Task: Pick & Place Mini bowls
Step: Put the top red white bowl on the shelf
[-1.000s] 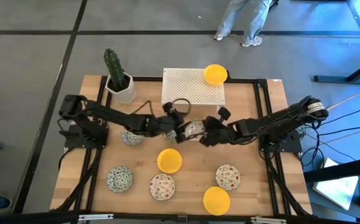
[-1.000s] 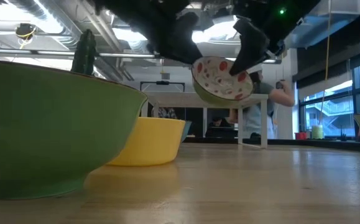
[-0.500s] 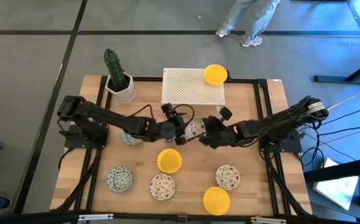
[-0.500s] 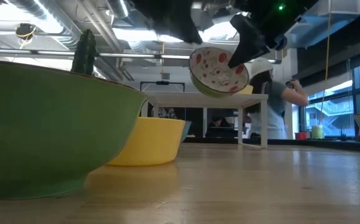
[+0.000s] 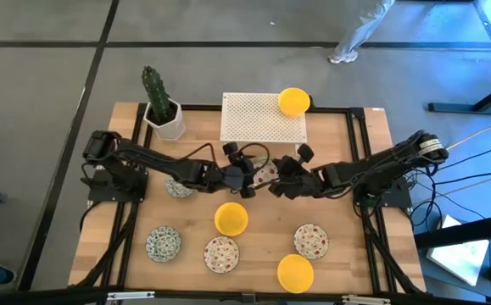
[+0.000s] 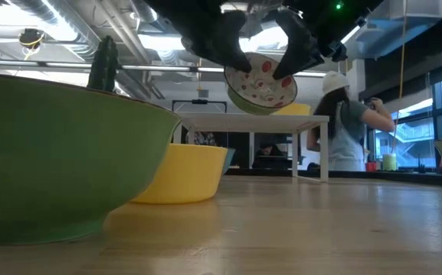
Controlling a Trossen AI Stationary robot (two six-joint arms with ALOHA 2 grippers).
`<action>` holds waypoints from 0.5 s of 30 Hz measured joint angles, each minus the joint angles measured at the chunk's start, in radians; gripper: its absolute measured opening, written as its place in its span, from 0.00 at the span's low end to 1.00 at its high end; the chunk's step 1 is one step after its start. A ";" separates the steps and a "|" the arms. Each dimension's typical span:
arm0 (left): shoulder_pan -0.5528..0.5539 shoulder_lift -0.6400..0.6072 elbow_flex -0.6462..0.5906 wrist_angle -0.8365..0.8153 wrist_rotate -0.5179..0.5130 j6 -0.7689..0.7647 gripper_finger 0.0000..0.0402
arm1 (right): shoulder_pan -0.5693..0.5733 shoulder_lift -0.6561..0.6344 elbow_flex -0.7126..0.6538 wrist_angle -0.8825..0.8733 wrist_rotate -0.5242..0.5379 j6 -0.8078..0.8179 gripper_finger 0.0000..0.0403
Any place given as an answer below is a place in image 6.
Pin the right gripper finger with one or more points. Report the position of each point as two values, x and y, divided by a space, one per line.
299 46
224 42

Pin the teal bowl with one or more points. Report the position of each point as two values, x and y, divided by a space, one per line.
229 158

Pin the yellow bowl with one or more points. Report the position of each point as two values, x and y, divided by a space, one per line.
182 175
296 110

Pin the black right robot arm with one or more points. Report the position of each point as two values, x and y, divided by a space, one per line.
327 19

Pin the tall green cactus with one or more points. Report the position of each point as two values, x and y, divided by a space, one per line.
104 65

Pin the person standing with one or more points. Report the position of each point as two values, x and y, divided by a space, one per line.
342 130

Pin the person seated behind rack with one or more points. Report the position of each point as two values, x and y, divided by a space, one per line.
268 151

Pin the black round object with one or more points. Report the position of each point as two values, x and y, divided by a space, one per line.
313 166

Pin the red cup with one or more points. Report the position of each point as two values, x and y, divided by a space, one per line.
370 166

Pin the light green cup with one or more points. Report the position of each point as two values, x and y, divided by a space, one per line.
389 162

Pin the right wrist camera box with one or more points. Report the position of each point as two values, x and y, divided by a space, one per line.
335 50

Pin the black monitor stand frame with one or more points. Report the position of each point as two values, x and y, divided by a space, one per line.
199 101

